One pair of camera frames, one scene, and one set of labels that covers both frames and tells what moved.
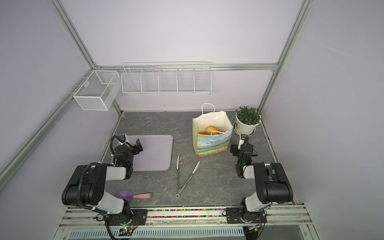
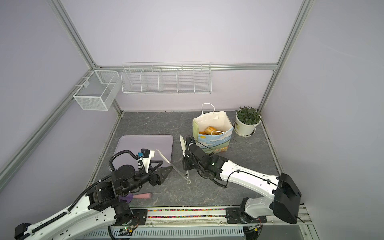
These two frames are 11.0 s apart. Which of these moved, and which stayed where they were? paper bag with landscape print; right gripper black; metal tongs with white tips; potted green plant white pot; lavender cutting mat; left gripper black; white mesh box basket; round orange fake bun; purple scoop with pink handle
Moved: right gripper black; metal tongs with white tips; left gripper black
Stayed: purple scoop with pink handle; potted green plant white pot; white mesh box basket; paper bag with landscape print; round orange fake bun; lavender cutting mat
